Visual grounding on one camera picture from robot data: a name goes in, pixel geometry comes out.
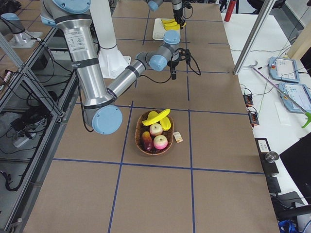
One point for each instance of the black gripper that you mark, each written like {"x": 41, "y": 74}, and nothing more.
{"x": 173, "y": 64}
{"x": 177, "y": 11}

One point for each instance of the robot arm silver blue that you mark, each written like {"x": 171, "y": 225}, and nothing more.
{"x": 74, "y": 19}
{"x": 177, "y": 8}

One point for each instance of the yellow banana bottom basket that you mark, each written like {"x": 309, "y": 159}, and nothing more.
{"x": 165, "y": 123}

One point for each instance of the brown wicker basket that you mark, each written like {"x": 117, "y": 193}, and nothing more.
{"x": 140, "y": 129}

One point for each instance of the white rectangular bear tray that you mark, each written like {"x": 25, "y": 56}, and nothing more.
{"x": 159, "y": 30}

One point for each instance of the red cylinder bottle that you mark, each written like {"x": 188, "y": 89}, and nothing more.
{"x": 229, "y": 11}

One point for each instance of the pale green pink apple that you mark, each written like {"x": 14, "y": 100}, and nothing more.
{"x": 155, "y": 129}

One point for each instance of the paper price tag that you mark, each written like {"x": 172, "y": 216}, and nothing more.
{"x": 178, "y": 137}

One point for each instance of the dark purple fruit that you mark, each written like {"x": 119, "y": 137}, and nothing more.
{"x": 147, "y": 141}

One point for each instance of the orange black electronics board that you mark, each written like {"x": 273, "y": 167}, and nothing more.
{"x": 251, "y": 111}

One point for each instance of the blue teach pendant far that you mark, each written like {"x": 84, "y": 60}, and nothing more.
{"x": 284, "y": 69}

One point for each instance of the blue teach pendant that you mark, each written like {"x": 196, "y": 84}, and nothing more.
{"x": 299, "y": 93}
{"x": 284, "y": 69}

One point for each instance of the small metal cup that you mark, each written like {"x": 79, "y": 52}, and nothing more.
{"x": 271, "y": 157}

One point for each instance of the blue teach pendant near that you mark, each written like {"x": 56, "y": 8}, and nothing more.
{"x": 299, "y": 93}

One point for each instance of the black monitor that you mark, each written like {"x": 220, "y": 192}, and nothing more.
{"x": 297, "y": 161}

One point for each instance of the aluminium frame post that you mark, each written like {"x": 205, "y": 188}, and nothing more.
{"x": 261, "y": 18}

